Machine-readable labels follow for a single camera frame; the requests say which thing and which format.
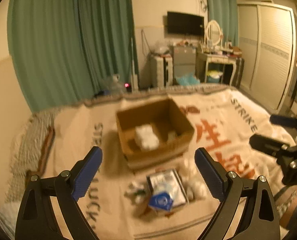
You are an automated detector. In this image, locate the blue white tissue pack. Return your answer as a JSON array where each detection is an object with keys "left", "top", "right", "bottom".
[{"left": 148, "top": 191, "right": 174, "bottom": 211}]

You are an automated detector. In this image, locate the black framed white packet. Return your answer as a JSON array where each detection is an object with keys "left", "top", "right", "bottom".
[{"left": 146, "top": 168, "right": 188, "bottom": 211}]

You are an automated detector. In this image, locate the white drawstring cloth pouch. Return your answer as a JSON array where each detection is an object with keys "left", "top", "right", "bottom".
[{"left": 134, "top": 124, "right": 159, "bottom": 151}]

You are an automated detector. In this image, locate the checkered bed sheet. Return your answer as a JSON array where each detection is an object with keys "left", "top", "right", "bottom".
[{"left": 0, "top": 108, "right": 60, "bottom": 239}]

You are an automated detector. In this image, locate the blue waste bin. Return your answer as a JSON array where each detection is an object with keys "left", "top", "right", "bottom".
[{"left": 207, "top": 70, "right": 223, "bottom": 83}]

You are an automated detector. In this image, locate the white louvered wardrobe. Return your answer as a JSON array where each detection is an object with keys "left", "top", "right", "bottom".
[{"left": 238, "top": 2, "right": 297, "bottom": 113}]

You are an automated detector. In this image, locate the blue plastic bag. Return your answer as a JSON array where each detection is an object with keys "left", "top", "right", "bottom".
[{"left": 176, "top": 73, "right": 200, "bottom": 86}]

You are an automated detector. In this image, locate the white dressing table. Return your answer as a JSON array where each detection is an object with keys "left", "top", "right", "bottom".
[{"left": 195, "top": 51, "right": 245, "bottom": 88}]

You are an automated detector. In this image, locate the white oval vanity mirror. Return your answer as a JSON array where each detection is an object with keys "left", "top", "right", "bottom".
[{"left": 204, "top": 20, "right": 223, "bottom": 47}]

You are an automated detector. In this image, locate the brown cardboard box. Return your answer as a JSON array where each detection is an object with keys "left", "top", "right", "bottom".
[{"left": 116, "top": 98, "right": 195, "bottom": 171}]

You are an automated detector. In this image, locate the grey mini fridge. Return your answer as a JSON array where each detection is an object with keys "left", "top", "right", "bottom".
[{"left": 171, "top": 46, "right": 196, "bottom": 78}]

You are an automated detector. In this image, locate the white ribbed suitcase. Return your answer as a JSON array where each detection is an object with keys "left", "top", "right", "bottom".
[{"left": 150, "top": 54, "right": 174, "bottom": 88}]

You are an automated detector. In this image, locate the green curtain right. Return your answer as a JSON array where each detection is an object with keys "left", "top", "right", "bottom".
[{"left": 207, "top": 0, "right": 239, "bottom": 46}]

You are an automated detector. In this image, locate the green curtain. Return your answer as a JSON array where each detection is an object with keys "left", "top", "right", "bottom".
[
  {"left": 207, "top": 0, "right": 239, "bottom": 46},
  {"left": 7, "top": 0, "right": 139, "bottom": 112}
]

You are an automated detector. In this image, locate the large clear water bottle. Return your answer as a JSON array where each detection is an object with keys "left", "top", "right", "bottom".
[{"left": 101, "top": 74, "right": 126, "bottom": 95}]

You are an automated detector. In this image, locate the green curtain left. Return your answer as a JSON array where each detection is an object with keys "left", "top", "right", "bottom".
[{"left": 7, "top": 0, "right": 139, "bottom": 112}]

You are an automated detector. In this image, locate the black wall television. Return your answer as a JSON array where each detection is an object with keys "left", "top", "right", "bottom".
[{"left": 167, "top": 11, "right": 204, "bottom": 36}]

